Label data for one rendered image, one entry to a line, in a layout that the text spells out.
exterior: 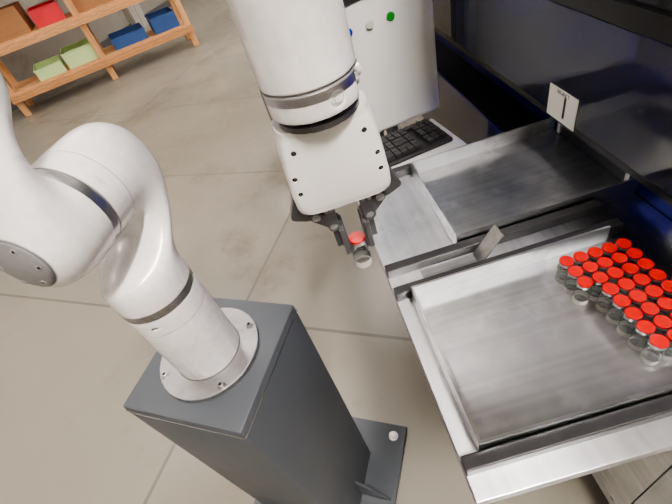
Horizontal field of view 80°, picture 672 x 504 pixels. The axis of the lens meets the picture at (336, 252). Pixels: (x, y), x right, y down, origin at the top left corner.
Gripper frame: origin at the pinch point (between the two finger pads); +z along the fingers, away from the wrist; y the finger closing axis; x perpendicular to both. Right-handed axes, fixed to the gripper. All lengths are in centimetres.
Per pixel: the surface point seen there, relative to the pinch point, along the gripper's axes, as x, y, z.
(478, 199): -26.2, -27.0, 25.9
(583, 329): 7.1, -27.3, 25.9
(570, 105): -26, -44, 11
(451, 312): -2.4, -11.3, 25.7
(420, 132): -66, -28, 31
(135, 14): -834, 231, 88
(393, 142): -66, -20, 31
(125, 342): -101, 122, 112
